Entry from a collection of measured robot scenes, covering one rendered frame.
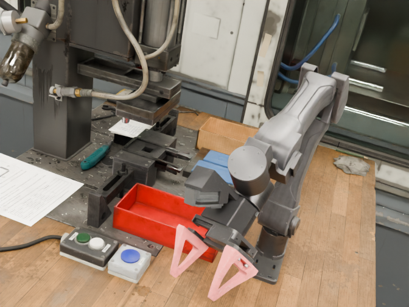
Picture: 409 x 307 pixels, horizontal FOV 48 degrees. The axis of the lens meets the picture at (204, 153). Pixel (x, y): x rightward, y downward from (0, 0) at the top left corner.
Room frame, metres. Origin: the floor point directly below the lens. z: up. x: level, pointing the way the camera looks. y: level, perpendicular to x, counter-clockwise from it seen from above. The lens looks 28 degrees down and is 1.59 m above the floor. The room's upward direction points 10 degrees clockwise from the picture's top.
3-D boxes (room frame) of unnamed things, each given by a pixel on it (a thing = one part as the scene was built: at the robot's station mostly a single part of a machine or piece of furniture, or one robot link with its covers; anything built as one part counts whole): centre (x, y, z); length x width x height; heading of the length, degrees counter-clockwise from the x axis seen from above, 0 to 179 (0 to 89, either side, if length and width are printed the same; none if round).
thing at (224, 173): (1.14, -0.05, 0.93); 0.15 x 0.07 x 0.03; 77
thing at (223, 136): (1.34, -0.10, 0.93); 0.25 x 0.13 x 0.08; 76
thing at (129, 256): (0.72, 0.11, 0.93); 0.04 x 0.04 x 0.02
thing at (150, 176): (1.11, 0.16, 0.94); 0.20 x 0.10 x 0.07; 166
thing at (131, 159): (1.11, 0.16, 0.98); 0.20 x 0.10 x 0.01; 166
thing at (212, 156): (1.22, -0.08, 0.93); 0.15 x 0.07 x 0.03; 76
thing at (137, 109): (1.11, 0.23, 1.22); 0.26 x 0.18 x 0.30; 76
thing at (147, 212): (0.87, 0.05, 0.93); 0.25 x 0.12 x 0.06; 76
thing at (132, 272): (0.72, 0.11, 0.90); 0.07 x 0.07 x 0.06; 76
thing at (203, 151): (1.19, -0.05, 0.91); 0.17 x 0.16 x 0.02; 166
